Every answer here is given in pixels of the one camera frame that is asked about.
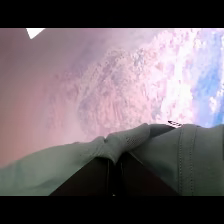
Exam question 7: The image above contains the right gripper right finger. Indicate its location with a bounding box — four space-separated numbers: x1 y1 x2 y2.
114 151 180 197

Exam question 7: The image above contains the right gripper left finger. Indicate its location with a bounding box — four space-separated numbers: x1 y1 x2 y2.
49 155 116 197

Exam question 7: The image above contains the grey-green T-shirt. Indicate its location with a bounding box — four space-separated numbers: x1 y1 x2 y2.
0 122 224 197

